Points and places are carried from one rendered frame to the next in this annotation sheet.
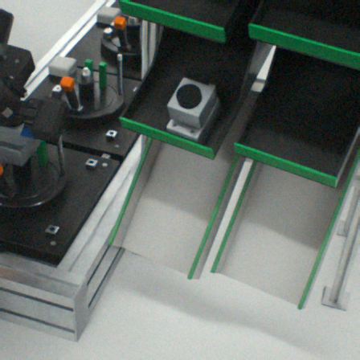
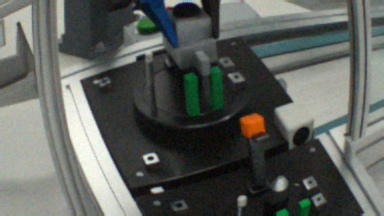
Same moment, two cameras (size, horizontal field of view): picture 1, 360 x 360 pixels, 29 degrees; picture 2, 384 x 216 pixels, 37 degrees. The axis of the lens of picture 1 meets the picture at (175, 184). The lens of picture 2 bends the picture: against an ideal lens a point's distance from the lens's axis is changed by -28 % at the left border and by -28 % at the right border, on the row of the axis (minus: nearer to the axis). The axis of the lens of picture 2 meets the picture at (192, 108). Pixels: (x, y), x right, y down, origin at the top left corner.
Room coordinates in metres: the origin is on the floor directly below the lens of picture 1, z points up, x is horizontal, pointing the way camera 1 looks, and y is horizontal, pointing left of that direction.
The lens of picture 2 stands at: (1.47, -0.18, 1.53)
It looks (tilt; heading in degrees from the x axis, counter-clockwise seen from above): 37 degrees down; 145
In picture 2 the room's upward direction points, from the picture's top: 4 degrees counter-clockwise
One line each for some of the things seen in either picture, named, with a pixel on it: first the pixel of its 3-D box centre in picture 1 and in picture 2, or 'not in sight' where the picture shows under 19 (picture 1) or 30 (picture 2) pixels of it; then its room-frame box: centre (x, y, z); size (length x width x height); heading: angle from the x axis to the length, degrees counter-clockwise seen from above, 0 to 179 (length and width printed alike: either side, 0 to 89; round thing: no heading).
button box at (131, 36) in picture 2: not in sight; (194, 32); (0.66, 0.39, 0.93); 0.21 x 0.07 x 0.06; 74
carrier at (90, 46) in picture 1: (133, 28); not in sight; (1.33, 0.11, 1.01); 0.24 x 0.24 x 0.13; 74
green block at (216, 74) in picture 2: not in sight; (215, 88); (0.89, 0.25, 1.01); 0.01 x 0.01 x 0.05; 74
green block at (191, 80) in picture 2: (42, 151); (191, 94); (0.88, 0.22, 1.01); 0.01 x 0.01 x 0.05; 74
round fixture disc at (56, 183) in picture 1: (23, 182); (191, 95); (0.84, 0.25, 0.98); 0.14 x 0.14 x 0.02
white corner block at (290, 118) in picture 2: not in sight; (294, 126); (0.97, 0.31, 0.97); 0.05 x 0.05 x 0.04; 74
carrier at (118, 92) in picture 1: (86, 86); (277, 203); (1.09, 0.18, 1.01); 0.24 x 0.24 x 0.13; 74
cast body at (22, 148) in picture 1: (19, 130); (190, 32); (0.85, 0.24, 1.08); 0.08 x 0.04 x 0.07; 164
